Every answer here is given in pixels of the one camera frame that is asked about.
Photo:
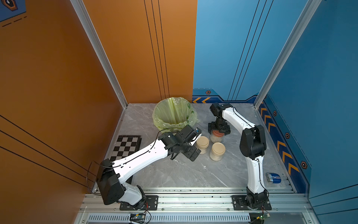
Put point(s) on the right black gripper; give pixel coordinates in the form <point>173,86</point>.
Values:
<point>224,129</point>

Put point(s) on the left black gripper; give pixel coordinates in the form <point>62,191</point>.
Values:
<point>190,154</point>

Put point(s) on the glass jar with rice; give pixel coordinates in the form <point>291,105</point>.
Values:
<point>215,139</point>

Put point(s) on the red jar lid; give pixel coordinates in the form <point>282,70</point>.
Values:
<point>217,133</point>

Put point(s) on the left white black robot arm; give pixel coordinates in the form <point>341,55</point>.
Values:
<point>113,175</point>

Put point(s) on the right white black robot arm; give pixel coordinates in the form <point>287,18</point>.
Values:
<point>252,146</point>

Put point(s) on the rice jar cream lid left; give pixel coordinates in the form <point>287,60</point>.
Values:
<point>202,144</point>

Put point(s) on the yellow-green plastic bin liner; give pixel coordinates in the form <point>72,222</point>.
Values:
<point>173,114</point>

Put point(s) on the black white checkerboard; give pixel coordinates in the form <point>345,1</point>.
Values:
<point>125,145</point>

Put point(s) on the blue silver can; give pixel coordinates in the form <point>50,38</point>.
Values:
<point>273,178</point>

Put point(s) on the left green circuit board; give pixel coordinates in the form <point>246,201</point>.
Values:
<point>137,218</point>

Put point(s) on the green circuit board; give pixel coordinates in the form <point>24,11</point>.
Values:
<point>263,217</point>
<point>137,218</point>

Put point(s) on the right green circuit board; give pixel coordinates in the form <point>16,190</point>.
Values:
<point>263,217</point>

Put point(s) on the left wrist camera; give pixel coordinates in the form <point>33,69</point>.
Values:
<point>197,135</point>

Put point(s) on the aluminium front rail frame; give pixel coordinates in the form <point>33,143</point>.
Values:
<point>203,206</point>

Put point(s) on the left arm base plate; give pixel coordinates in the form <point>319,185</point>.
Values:
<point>149,203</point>

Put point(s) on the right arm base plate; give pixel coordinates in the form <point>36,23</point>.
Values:
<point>240,204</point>

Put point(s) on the right aluminium corner post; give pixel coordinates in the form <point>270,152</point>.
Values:
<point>297,31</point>

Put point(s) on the aluminium corner post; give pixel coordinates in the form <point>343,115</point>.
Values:
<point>84,17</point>
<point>297,31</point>

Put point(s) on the left aluminium corner post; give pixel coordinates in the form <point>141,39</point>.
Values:
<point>84,17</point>

